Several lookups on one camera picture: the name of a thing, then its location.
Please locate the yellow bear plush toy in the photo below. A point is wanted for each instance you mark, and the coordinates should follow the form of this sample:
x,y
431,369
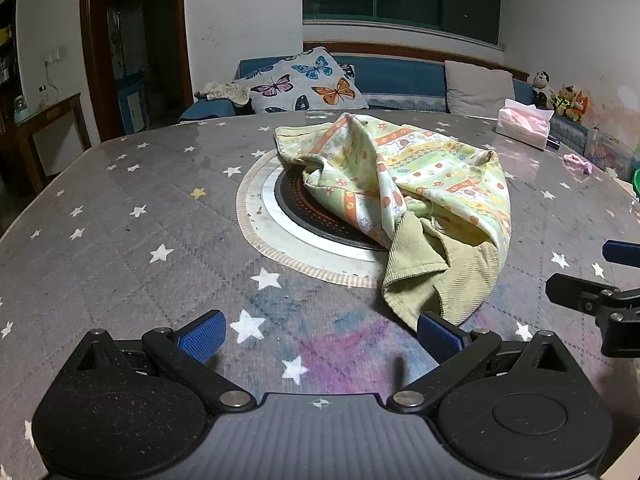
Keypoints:
x,y
563,101

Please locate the pink tissue pack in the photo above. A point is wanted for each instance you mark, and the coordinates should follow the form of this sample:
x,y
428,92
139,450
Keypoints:
x,y
522,122

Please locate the small black object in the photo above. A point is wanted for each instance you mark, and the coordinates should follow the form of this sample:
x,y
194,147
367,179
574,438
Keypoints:
x,y
553,142

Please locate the dark wooden door frame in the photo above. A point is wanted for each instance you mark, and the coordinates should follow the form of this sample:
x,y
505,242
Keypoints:
x,y
95,60

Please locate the panda plush toy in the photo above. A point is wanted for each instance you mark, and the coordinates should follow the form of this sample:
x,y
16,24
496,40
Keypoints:
x,y
541,87

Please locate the grey star-print tablecloth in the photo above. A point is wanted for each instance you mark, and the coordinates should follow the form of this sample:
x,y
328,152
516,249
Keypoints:
x,y
125,260

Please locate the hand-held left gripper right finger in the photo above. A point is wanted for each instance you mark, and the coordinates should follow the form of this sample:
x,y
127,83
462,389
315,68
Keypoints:
x,y
440,337

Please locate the white wall socket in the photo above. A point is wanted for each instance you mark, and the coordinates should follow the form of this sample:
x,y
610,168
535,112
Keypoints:
x,y
51,56

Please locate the blue sofa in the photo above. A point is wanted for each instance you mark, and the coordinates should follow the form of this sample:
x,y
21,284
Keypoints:
x,y
400,80

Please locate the orange fox plush toy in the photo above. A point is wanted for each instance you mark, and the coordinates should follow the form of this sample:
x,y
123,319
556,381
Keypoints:
x,y
580,107

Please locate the dark wooden shelf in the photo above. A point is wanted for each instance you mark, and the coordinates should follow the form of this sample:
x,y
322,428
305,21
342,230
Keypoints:
x,y
7,60

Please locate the butterfly print pillow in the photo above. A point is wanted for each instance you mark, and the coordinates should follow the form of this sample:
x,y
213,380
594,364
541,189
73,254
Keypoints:
x,y
300,85

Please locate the wooden side table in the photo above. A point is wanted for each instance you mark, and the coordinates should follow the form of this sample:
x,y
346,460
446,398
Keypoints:
x,y
47,110

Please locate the round black hotplate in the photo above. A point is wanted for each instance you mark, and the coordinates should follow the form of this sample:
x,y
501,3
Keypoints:
x,y
300,205

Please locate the green plastic container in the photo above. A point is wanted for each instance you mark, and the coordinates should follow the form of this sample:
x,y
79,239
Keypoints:
x,y
636,182

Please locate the pink hair scrunchie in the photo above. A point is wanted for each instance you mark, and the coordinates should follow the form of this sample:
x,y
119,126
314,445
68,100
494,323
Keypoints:
x,y
577,162

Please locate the crumpled beige cloth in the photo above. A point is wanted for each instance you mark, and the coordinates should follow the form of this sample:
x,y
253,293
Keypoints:
x,y
222,92

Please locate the clear plastic storage box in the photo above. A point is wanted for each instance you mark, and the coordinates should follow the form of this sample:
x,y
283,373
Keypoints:
x,y
612,155

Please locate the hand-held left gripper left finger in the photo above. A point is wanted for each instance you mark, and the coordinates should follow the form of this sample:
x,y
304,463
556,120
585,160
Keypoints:
x,y
202,337

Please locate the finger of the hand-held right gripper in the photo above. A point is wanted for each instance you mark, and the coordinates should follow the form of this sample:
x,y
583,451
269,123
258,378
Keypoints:
x,y
580,294
622,252

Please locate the plain grey pillow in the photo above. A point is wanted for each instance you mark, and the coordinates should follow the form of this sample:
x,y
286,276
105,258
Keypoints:
x,y
475,90

